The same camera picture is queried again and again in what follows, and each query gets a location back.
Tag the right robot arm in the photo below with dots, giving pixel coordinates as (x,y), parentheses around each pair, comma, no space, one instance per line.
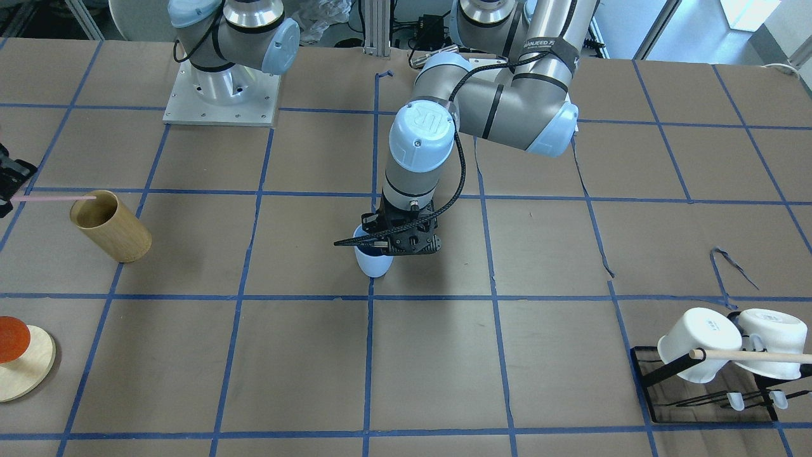
(131,116)

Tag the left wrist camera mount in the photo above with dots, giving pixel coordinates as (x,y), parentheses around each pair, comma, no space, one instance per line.
(418,240)

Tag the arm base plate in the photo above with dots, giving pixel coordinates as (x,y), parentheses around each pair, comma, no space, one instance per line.
(238,96)

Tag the white mug inner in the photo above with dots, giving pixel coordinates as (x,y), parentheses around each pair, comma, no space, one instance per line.
(699,328)

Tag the white mug outer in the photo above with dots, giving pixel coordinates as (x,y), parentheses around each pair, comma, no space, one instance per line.
(772,331)

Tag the light blue plastic cup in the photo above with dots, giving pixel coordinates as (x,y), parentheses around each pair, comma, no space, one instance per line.
(372,261)

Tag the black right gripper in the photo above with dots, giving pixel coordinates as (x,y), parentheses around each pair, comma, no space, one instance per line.
(14,176)

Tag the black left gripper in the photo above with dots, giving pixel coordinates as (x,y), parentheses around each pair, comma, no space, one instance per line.
(375,223)

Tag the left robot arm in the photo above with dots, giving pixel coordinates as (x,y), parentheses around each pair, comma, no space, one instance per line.
(522,103)

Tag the wooden cup tree stand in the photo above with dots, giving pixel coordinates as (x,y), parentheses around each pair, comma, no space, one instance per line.
(25,373)

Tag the white mug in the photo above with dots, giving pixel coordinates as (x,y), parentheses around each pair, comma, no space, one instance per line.
(772,331)
(699,328)

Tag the black wire mug rack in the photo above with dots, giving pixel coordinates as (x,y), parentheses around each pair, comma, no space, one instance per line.
(705,386)

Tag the aluminium frame post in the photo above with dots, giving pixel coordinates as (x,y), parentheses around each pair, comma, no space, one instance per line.
(377,17)

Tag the bamboo cylinder holder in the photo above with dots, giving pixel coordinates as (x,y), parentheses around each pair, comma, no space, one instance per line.
(107,221)

